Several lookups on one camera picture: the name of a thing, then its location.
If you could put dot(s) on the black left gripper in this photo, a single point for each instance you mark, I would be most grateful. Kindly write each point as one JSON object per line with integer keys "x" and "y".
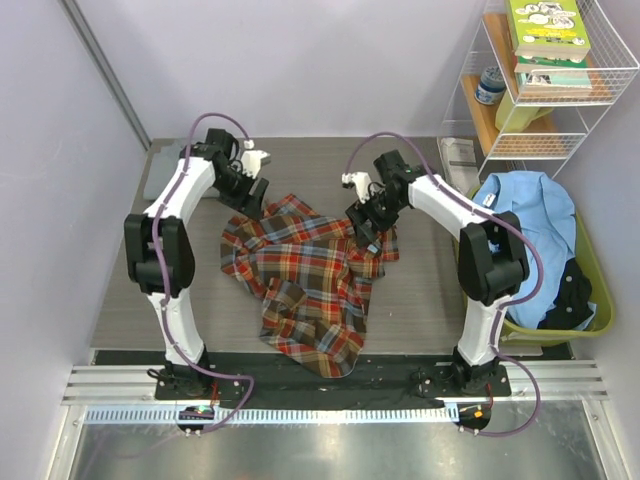
{"x": 250, "y": 204}

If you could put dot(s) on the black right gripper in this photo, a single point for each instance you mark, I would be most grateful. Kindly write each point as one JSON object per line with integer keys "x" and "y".
{"x": 360, "y": 213}

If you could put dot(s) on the red brown plaid shirt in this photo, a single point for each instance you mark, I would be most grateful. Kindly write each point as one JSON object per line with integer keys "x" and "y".
{"x": 313, "y": 281}

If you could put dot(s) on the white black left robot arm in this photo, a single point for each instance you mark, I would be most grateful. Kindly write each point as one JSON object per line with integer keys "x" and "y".
{"x": 160, "y": 258}

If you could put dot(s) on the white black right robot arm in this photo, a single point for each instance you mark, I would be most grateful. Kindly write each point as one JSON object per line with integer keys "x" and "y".
{"x": 491, "y": 256}

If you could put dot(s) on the folded grey shirt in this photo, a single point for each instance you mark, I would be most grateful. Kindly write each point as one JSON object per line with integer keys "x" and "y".
{"x": 163, "y": 165}

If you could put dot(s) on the clear plastic bag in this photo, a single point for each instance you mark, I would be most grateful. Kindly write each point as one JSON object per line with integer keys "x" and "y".
{"x": 459, "y": 165}

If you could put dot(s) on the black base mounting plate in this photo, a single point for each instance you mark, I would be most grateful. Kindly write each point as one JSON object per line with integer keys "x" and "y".
{"x": 419, "y": 379}

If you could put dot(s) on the light blue shirt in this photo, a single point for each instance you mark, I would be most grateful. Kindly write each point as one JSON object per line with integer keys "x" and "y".
{"x": 547, "y": 218}

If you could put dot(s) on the yellow green cloth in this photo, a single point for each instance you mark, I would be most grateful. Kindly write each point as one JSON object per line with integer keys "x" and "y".
{"x": 511, "y": 118}

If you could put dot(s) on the blue white jar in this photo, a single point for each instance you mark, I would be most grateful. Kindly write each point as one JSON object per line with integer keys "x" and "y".
{"x": 491, "y": 86}

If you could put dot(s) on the black garment in basket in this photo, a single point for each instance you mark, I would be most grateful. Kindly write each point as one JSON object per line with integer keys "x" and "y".
{"x": 572, "y": 308}

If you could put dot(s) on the green laundry basket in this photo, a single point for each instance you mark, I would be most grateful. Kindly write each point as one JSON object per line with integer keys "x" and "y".
{"x": 604, "y": 317}

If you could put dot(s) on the green top book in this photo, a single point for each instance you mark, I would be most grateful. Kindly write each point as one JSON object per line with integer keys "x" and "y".
{"x": 547, "y": 29}

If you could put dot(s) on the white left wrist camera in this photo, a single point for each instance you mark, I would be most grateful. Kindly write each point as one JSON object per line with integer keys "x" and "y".
{"x": 252, "y": 159}

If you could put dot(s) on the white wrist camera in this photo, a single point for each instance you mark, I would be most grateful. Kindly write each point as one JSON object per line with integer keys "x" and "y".
{"x": 252, "y": 159}
{"x": 360, "y": 181}

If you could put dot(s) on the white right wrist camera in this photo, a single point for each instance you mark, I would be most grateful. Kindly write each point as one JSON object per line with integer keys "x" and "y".
{"x": 360, "y": 181}

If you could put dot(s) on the white wire shelf rack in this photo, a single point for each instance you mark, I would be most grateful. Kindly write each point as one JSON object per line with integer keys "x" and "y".
{"x": 551, "y": 141}

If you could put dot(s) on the aluminium frame rail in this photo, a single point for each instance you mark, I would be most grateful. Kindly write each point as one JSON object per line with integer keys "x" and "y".
{"x": 556, "y": 379}

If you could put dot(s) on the grey wall corner strip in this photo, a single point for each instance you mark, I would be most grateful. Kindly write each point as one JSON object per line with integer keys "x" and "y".
{"x": 84, "y": 31}

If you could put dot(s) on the white slotted cable duct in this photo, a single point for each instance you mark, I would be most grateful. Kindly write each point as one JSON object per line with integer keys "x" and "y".
{"x": 193, "y": 415}

